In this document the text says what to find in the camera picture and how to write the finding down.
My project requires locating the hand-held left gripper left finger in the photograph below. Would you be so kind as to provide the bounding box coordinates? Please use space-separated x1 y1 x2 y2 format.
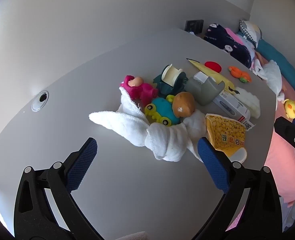
14 137 103 240

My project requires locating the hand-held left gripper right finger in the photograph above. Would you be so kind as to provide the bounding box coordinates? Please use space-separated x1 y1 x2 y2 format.
192 137 283 240

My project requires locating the white towel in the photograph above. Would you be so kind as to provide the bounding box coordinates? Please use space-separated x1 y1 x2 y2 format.
89 87 208 162

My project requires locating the brown plush toy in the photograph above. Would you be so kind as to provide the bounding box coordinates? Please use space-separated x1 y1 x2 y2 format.
172 92 195 118

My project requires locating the yellow duck plush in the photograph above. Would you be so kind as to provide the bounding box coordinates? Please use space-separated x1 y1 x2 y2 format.
284 99 295 119

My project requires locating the pink bed sheet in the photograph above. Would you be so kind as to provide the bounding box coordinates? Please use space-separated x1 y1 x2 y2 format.
255 52 295 205

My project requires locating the yellow corn print packet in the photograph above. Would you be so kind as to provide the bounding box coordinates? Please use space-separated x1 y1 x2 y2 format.
205 114 248 162

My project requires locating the pale yellow cloth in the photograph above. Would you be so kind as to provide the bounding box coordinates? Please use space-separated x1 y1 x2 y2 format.
234 87 261 119

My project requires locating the white cloth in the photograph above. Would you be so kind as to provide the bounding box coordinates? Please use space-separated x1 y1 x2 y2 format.
251 60 285 110

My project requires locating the long white box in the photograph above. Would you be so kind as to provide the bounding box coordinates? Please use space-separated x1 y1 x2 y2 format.
212 90 255 130

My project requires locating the round metal desk grommet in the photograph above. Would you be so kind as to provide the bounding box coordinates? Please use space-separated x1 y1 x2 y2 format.
32 91 49 112

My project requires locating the teal bedding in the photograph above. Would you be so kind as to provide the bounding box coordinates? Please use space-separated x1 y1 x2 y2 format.
237 31 295 97

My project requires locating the grey foam corner guard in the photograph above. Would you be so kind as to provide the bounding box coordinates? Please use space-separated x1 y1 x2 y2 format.
185 76 225 106

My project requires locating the blue frog toy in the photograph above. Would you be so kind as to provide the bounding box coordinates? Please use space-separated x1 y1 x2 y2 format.
145 94 181 127

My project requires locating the orange plastic toy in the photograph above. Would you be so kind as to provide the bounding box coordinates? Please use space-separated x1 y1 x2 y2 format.
228 66 252 83

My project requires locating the long yellow packet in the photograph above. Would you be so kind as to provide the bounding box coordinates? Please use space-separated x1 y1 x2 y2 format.
187 58 240 94

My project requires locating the pink bear toy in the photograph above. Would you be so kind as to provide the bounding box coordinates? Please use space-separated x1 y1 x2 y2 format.
120 75 159 107

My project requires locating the teal tape dispenser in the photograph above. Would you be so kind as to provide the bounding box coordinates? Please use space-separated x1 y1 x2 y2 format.
152 64 188 98

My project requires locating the red plush heart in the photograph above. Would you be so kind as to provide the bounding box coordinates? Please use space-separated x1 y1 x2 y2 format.
204 61 222 73

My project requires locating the checkered pillow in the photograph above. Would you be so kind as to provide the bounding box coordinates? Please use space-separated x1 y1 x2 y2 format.
239 19 263 48

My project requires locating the bright pink blanket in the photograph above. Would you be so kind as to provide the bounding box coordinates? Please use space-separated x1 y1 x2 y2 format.
225 27 250 48

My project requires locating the navy printed blanket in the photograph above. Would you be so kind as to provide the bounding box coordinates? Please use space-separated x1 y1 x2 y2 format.
204 23 253 69

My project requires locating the black wall socket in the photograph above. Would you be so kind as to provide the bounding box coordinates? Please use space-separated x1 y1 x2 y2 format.
185 19 204 33

